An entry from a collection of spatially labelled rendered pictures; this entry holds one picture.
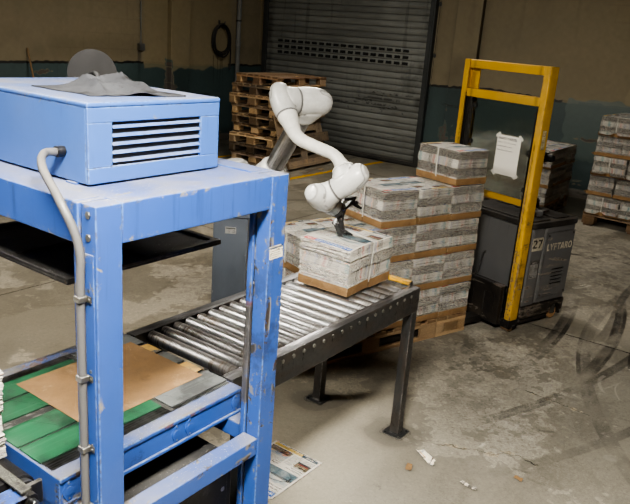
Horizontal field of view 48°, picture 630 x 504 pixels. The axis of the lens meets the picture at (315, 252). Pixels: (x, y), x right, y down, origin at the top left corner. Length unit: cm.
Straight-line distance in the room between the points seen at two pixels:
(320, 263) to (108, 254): 176
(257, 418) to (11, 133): 111
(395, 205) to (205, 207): 262
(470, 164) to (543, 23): 620
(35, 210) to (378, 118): 1029
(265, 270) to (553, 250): 359
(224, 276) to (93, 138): 220
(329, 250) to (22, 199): 171
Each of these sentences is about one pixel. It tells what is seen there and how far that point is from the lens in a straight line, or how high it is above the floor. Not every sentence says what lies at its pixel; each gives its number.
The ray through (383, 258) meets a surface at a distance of 343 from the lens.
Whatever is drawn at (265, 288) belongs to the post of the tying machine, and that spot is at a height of 121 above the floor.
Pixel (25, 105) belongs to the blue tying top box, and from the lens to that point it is 198.
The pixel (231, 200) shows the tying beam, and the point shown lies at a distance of 190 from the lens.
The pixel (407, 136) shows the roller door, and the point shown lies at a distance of 1159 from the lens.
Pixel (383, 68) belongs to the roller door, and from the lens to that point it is 1178.
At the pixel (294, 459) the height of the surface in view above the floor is 1.
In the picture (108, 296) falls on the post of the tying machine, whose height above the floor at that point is 133.
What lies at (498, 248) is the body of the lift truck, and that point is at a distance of 537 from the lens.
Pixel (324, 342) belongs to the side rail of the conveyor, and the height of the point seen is 77.
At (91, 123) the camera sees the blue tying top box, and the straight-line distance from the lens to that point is 178.
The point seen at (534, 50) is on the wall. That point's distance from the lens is 1078.
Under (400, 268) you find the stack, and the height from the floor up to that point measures 56.
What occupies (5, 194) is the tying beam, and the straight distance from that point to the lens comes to 189.
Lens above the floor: 194
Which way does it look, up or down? 17 degrees down
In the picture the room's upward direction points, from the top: 4 degrees clockwise
